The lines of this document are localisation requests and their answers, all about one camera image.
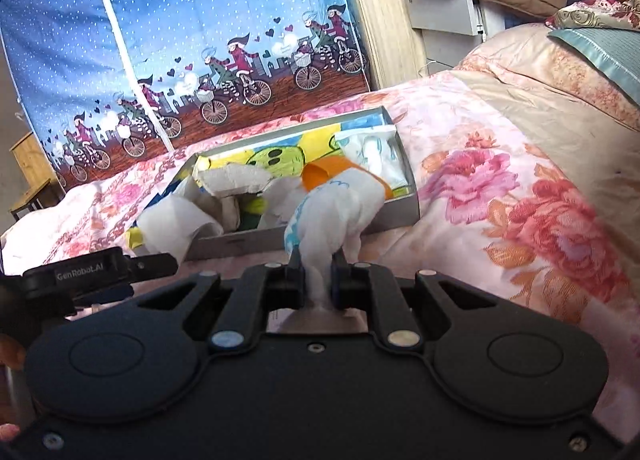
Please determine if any wooden side table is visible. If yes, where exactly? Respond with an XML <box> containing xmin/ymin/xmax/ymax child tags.
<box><xmin>10</xmin><ymin>131</ymin><xmax>67</xmax><ymax>221</ymax></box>

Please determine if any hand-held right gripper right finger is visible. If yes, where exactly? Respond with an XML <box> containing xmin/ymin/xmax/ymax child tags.
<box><xmin>331</xmin><ymin>250</ymin><xmax>516</xmax><ymax>353</ymax></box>

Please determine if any grey shallow box tray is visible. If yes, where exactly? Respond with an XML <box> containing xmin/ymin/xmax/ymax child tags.
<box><xmin>167</xmin><ymin>107</ymin><xmax>422</xmax><ymax>261</ymax></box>

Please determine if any soft tissue packet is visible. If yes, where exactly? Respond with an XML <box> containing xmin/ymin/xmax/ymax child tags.
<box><xmin>334</xmin><ymin>125</ymin><xmax>410</xmax><ymax>191</ymax></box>

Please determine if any beige quilt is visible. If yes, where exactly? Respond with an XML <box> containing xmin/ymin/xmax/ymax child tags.
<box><xmin>450</xmin><ymin>22</ymin><xmax>640</xmax><ymax>251</ymax></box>

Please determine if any teal pillow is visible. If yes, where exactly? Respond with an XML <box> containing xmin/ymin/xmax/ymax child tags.
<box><xmin>546</xmin><ymin>27</ymin><xmax>640</xmax><ymax>106</ymax></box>

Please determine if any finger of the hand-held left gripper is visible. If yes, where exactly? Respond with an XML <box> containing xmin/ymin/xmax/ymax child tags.
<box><xmin>127</xmin><ymin>252</ymin><xmax>179</xmax><ymax>285</ymax></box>

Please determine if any person's left hand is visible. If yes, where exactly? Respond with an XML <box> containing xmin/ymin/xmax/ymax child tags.
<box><xmin>0</xmin><ymin>334</ymin><xmax>27</xmax><ymax>442</ymax></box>

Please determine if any floral pillow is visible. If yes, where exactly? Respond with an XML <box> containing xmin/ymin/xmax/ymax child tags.
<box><xmin>545</xmin><ymin>0</ymin><xmax>640</xmax><ymax>33</ymax></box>

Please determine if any light wooden cabinet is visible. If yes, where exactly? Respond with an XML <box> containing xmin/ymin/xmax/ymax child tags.
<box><xmin>337</xmin><ymin>0</ymin><xmax>428</xmax><ymax>90</ymax></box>

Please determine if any white thin cloth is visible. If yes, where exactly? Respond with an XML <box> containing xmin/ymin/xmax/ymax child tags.
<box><xmin>136</xmin><ymin>196</ymin><xmax>225</xmax><ymax>261</ymax></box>

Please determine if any white cloth blue print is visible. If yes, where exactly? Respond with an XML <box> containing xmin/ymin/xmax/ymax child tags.
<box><xmin>284</xmin><ymin>172</ymin><xmax>396</xmax><ymax>313</ymax></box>

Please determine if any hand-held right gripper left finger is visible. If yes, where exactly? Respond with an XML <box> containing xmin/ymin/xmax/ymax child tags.
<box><xmin>115</xmin><ymin>247</ymin><xmax>307</xmax><ymax>353</ymax></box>

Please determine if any orange plastic cup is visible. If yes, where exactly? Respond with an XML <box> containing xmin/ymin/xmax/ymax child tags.
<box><xmin>300</xmin><ymin>155</ymin><xmax>396</xmax><ymax>201</ymax></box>

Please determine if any white knit cloth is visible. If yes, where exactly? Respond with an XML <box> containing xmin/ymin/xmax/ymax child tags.
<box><xmin>200</xmin><ymin>166</ymin><xmax>273</xmax><ymax>201</ymax></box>

